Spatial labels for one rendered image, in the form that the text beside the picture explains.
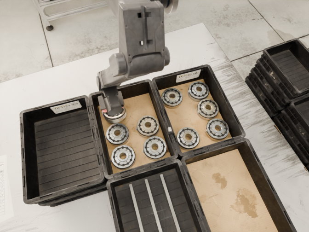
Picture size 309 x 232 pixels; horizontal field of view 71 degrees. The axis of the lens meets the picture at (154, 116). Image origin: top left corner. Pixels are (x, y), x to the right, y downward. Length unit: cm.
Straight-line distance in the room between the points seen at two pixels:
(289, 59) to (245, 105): 75
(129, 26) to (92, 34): 227
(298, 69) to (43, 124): 172
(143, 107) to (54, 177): 50
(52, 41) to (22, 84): 128
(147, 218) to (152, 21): 75
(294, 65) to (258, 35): 95
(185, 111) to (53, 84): 80
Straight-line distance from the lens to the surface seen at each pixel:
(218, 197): 99
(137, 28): 40
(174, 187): 96
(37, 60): 261
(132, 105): 109
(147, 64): 42
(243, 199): 102
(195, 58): 145
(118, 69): 42
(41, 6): 271
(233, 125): 103
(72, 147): 106
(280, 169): 127
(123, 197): 96
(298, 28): 312
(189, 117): 107
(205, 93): 111
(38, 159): 111
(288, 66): 194
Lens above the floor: 178
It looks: 64 degrees down
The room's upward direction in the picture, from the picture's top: 1 degrees clockwise
